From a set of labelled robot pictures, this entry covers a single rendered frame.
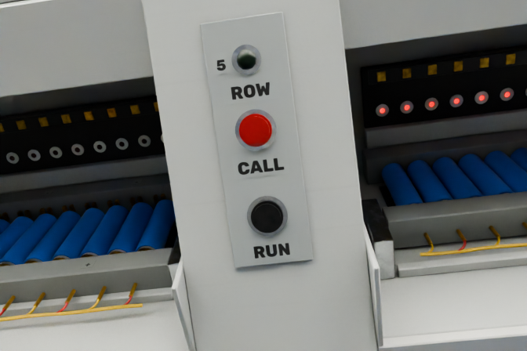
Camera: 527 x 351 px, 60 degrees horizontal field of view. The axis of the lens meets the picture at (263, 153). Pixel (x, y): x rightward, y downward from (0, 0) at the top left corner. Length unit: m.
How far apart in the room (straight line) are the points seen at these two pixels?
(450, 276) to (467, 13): 0.15
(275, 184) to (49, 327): 0.18
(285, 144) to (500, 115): 0.25
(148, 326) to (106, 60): 0.15
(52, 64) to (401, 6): 0.18
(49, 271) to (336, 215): 0.19
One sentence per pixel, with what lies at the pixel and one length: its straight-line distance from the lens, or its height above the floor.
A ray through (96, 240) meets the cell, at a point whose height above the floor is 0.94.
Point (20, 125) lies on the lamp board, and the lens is 0.45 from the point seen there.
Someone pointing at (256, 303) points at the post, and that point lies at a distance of 0.25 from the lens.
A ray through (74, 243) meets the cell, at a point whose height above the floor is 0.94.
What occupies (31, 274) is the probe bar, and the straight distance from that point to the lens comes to 0.34.
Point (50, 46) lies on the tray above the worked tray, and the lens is 0.26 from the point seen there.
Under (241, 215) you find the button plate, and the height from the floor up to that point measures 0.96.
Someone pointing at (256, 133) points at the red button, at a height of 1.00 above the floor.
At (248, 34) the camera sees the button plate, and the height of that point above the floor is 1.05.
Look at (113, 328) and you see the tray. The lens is 0.30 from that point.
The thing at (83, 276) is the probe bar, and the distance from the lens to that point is 0.32.
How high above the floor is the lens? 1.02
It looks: 6 degrees down
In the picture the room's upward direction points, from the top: 8 degrees counter-clockwise
